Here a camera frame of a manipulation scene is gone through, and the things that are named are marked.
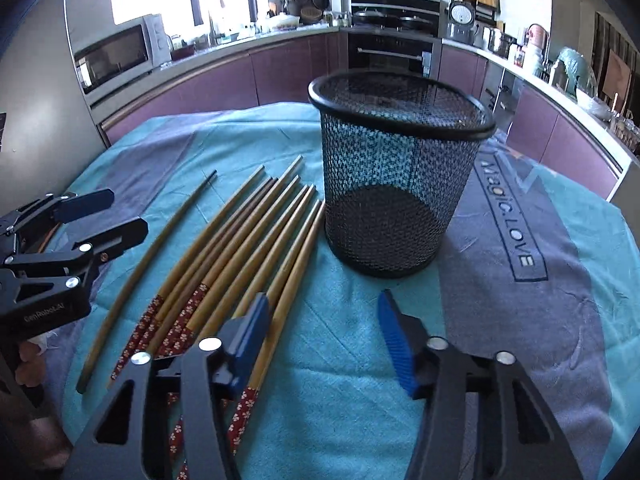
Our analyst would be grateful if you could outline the plain dark bamboo chopstick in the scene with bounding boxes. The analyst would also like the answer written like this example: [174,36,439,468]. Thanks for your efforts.
[75,169,219,395]

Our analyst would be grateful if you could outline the bamboo chopstick red floral end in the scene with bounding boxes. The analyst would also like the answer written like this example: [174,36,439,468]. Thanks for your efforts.
[110,165,265,382]

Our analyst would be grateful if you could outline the left hand with bandage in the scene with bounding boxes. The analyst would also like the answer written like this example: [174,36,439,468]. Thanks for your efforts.
[14,334,48,387]

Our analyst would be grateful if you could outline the grey refrigerator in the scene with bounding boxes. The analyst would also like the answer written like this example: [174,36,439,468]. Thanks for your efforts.
[1,0,105,214]

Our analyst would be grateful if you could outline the teal grey tablecloth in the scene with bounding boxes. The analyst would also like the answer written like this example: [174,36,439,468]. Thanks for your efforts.
[48,103,639,479]

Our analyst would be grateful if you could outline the white microwave oven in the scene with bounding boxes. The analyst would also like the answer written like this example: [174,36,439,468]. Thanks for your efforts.
[74,14,171,105]

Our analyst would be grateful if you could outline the purple lower cabinets left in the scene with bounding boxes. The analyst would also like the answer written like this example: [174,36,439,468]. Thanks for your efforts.
[100,27,348,143]

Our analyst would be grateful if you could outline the purple cabinets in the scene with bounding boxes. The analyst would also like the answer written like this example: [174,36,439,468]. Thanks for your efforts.
[100,27,348,143]
[437,39,630,200]

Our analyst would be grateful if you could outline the black mesh utensil holder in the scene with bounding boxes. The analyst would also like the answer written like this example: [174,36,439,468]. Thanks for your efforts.
[308,70,496,278]

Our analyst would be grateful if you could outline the purple lower cabinets right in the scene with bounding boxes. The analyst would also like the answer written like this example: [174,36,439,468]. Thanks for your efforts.
[437,39,630,200]

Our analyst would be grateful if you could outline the black built-in oven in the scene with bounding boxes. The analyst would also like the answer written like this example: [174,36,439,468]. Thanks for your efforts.
[348,28,442,79]

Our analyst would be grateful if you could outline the black range hood stove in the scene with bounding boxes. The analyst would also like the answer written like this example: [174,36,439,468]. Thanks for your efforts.
[350,0,447,37]

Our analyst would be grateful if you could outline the green electric kettle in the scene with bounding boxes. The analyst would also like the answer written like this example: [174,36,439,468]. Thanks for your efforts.
[558,47,597,96]

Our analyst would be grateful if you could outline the steel pot on counter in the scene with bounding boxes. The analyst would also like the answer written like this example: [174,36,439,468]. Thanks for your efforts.
[487,28,516,58]

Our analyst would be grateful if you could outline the pink thermos jug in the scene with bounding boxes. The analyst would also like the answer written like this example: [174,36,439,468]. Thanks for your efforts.
[524,24,549,58]

